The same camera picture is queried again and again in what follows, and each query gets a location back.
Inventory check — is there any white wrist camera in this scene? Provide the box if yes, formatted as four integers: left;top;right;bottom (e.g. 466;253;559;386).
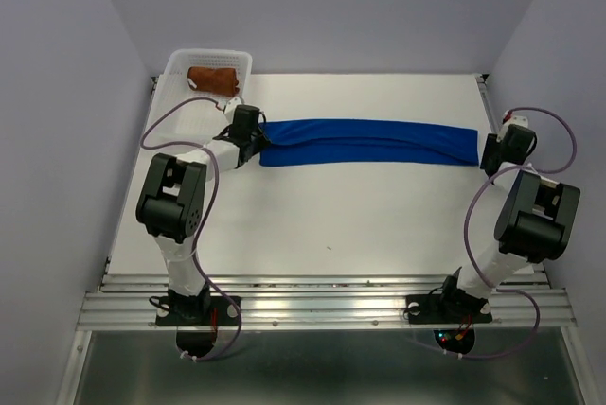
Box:
219;97;244;119
502;110;529;128

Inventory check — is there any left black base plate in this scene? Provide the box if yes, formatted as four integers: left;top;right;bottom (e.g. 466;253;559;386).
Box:
151;295;238;327

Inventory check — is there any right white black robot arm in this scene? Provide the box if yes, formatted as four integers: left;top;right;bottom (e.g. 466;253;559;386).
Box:
436;116;581;323

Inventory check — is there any aluminium rail frame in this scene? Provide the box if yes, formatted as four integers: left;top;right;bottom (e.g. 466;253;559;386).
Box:
56;73;588;405

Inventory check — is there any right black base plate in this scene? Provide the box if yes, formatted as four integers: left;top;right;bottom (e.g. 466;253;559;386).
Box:
404;293;493;326

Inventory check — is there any brown microfiber towel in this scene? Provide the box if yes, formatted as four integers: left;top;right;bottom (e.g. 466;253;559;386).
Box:
187;66;240;97

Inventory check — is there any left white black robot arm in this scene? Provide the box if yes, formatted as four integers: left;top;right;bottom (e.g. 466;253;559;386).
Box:
135;97;270;326

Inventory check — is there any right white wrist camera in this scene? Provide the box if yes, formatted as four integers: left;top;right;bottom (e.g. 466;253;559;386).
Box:
502;110;529;128

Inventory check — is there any blue microfiber towel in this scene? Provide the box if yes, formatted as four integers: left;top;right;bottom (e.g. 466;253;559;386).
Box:
259;118;479;167

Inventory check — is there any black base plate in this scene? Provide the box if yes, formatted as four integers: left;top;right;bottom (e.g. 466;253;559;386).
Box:
404;293;493;326
151;295;238;327

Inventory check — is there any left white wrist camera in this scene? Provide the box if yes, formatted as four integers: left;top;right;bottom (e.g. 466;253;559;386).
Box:
219;97;244;119

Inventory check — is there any white perforated plastic basket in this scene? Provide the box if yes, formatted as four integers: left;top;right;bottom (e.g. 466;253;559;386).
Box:
145;48;253;145

